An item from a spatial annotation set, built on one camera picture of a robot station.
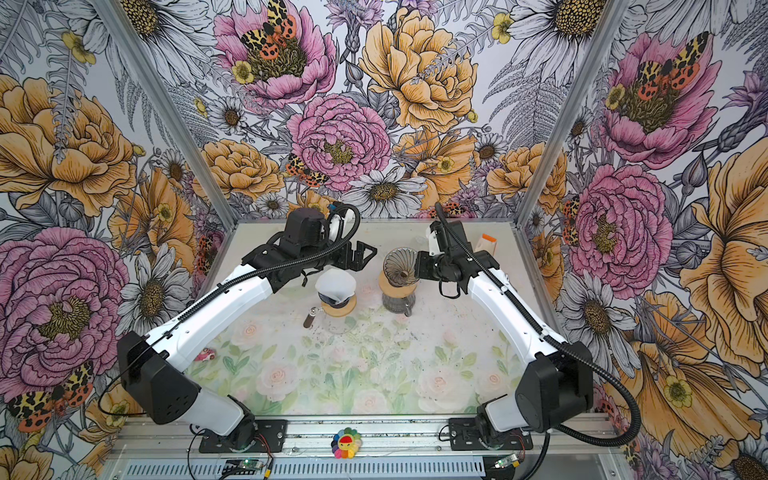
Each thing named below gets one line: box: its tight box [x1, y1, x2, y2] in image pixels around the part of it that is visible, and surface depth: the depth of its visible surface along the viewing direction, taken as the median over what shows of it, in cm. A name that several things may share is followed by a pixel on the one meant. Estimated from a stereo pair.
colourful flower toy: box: [330, 427, 363, 459], surface depth 74 cm
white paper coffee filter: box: [315, 268, 357, 304], surface depth 81 cm
